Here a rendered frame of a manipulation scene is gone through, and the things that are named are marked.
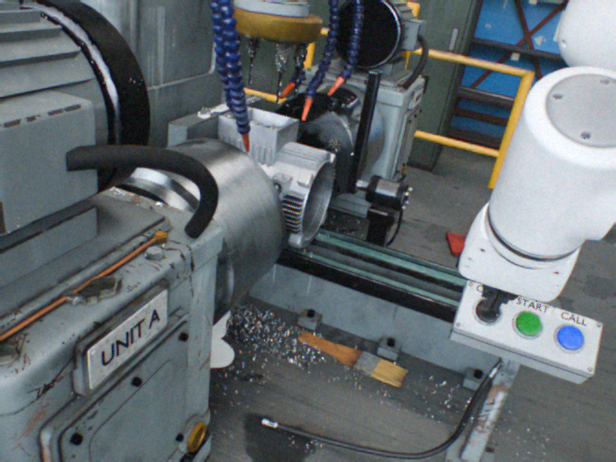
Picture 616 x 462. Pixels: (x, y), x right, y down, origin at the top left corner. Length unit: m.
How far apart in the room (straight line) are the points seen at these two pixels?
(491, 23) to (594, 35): 5.46
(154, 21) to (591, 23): 0.73
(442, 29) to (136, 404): 3.76
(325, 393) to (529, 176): 0.60
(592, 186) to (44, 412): 0.41
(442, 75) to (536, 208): 3.72
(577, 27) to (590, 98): 0.14
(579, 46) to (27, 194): 0.44
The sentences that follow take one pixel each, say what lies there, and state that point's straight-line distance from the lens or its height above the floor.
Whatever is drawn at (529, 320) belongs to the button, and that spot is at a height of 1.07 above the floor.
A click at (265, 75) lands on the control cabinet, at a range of 4.54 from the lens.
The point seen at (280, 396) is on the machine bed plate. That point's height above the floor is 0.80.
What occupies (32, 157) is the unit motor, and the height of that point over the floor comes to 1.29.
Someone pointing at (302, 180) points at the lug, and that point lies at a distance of 0.93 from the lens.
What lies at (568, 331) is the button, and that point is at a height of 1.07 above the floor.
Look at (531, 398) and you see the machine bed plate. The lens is 1.05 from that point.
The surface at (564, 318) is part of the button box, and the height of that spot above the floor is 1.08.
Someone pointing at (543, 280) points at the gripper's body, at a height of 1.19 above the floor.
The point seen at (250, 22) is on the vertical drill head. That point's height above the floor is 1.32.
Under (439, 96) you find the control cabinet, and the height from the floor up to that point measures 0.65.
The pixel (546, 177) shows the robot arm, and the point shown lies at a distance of 0.38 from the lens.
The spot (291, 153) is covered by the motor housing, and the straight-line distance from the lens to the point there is 0.98.
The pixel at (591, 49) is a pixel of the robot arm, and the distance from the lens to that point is 0.51.
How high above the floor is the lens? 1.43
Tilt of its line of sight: 27 degrees down
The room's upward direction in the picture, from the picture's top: 9 degrees clockwise
